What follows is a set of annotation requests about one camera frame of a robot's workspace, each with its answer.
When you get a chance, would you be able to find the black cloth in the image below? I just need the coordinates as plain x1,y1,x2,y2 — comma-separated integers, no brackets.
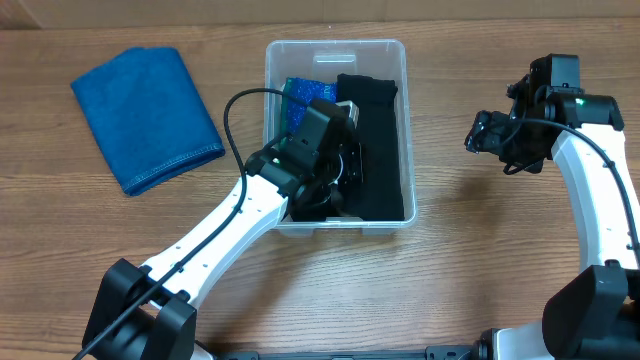
290,184,344,222
337,74,405,221

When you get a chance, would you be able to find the clear plastic storage bin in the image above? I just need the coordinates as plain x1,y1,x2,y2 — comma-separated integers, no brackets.
265,39,417,238

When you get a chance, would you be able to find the blue green sequin cloth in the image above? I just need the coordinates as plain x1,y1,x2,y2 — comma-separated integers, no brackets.
279,77,337,134

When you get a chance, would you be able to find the blue denim cloth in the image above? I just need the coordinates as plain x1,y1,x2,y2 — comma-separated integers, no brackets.
71,47,225,196

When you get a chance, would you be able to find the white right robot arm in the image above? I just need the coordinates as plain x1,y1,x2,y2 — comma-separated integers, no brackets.
465,72,639,359

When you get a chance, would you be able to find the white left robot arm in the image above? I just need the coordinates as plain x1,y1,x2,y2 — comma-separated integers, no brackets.
77,99,362,360

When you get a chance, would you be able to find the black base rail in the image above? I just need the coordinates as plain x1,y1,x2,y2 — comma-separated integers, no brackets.
213,345,478,360

